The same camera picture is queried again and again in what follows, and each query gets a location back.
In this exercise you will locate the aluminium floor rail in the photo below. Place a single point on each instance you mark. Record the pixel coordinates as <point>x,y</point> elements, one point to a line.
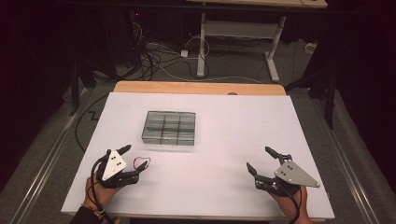
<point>348,174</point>
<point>40,174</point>

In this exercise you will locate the white desk frame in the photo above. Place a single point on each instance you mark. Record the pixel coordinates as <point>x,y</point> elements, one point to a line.
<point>202,46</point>

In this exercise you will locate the white power adapter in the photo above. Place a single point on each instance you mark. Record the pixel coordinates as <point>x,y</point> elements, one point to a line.
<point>184,53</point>

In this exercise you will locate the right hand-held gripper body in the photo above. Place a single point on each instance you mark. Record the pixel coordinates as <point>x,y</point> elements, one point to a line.
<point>294,175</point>

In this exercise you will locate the black metal stand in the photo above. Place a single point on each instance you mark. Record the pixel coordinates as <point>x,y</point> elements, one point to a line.
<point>330,102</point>
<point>74,87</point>

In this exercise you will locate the white table cover board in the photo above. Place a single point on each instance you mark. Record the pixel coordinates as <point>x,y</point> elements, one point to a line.
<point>211,174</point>

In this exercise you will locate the person's left hand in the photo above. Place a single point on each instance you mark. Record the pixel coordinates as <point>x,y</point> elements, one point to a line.
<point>101,194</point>

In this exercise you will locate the clear plastic compartment box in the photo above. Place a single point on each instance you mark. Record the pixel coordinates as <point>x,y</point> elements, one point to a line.
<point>169,128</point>

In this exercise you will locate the person's right hand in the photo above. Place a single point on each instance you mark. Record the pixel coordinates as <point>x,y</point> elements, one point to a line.
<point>292,208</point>

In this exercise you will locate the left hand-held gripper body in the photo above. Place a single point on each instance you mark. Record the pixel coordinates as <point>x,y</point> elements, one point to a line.
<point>113,165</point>

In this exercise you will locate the small white box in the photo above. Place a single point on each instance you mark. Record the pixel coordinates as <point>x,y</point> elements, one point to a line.
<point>310,46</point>

